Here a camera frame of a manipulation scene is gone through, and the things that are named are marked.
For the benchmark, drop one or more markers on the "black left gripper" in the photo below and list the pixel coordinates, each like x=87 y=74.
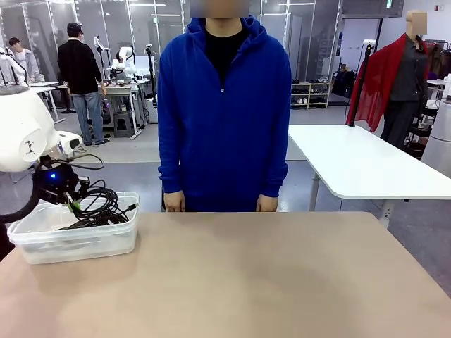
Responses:
x=56 y=183

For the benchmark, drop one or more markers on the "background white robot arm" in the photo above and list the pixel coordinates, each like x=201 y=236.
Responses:
x=125 y=56
x=17 y=68

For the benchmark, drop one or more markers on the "person's right forearm blue sleeve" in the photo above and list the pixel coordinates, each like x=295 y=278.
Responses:
x=171 y=165

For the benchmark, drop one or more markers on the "person's left forearm blue sleeve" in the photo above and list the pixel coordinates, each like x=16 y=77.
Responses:
x=274 y=165

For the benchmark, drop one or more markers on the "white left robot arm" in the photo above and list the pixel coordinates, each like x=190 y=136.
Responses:
x=21 y=134

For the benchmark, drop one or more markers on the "person's right hand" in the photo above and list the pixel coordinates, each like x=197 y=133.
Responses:
x=175 y=202

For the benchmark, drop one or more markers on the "person's left hand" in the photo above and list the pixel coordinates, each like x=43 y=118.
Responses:
x=266 y=203

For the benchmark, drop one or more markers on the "clear plastic storage bin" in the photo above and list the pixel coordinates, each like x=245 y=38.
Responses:
x=77 y=246

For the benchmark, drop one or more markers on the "grey plastic stool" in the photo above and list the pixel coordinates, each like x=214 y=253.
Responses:
x=123 y=121

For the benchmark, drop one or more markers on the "long white desk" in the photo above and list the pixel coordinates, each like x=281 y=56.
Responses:
x=47 y=89

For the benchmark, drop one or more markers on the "workbench with robot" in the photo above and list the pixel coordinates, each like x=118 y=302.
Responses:
x=120 y=89

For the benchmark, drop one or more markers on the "man in black jacket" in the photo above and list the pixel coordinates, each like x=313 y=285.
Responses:
x=75 y=67

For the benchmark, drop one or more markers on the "man in grey hoodie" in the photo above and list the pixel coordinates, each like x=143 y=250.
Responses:
x=26 y=60

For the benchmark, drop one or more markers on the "person in blue hoodie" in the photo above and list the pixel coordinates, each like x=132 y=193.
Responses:
x=222 y=123

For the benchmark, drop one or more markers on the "wooden shoe rack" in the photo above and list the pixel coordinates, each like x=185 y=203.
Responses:
x=310 y=95

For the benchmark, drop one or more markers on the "large white table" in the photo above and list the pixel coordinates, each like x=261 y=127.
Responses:
x=352 y=158

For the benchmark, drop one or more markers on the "red shawl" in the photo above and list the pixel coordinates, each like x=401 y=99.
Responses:
x=373 y=81

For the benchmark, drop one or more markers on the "black tripod stand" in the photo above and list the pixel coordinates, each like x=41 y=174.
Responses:
x=367 y=49

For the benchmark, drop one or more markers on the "mannequin in grey shirt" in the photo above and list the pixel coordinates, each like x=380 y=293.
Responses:
x=408 y=70

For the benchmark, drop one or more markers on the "white cylindrical machine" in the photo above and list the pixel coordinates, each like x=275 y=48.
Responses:
x=438 y=141

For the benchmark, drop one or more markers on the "clothes rack with garments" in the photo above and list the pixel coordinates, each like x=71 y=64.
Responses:
x=438 y=58

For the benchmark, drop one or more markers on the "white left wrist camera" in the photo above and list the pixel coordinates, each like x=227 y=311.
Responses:
x=68 y=141

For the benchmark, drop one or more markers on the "black camera stand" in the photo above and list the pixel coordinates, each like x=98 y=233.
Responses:
x=151 y=70

